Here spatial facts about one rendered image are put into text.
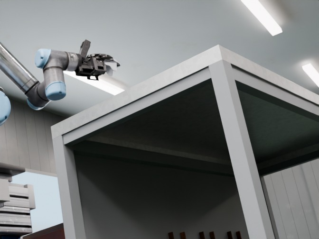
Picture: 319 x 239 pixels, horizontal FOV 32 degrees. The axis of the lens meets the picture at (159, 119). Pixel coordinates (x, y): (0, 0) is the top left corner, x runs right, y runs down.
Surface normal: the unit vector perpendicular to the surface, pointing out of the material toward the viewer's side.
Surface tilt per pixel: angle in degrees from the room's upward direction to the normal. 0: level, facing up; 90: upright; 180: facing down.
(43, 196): 90
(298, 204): 90
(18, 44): 180
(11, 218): 90
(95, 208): 90
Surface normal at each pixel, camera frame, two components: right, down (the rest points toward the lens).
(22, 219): 0.86, -0.31
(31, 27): 0.18, 0.93
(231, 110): -0.60, -0.15
